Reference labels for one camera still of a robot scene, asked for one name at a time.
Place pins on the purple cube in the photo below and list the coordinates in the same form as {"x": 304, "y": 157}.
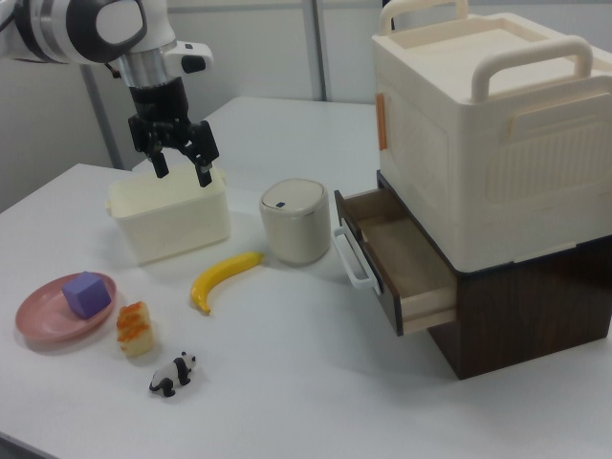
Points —
{"x": 86, "y": 295}

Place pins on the black and white panda toy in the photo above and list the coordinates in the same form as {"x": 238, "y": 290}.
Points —
{"x": 172, "y": 375}

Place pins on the toy sushi with orange topping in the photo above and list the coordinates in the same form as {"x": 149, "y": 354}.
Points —
{"x": 136, "y": 330}

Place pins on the cream rectangular plastic bin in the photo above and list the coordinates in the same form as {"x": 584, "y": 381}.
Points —
{"x": 177, "y": 215}

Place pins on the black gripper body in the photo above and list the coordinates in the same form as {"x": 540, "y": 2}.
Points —
{"x": 158, "y": 102}

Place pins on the dark wood drawer cabinet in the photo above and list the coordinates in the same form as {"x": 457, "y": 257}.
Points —
{"x": 526, "y": 320}

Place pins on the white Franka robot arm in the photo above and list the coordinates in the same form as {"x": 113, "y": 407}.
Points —
{"x": 52, "y": 28}

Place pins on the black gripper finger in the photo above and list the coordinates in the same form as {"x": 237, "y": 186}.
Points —
{"x": 203, "y": 158}
{"x": 160, "y": 162}

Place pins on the small cream lidded trash can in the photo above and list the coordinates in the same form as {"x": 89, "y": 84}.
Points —
{"x": 296, "y": 225}

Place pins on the pink plastic plate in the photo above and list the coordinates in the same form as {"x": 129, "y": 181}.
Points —
{"x": 43, "y": 315}

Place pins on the yellow toy banana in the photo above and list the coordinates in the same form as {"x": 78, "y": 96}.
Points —
{"x": 215, "y": 279}

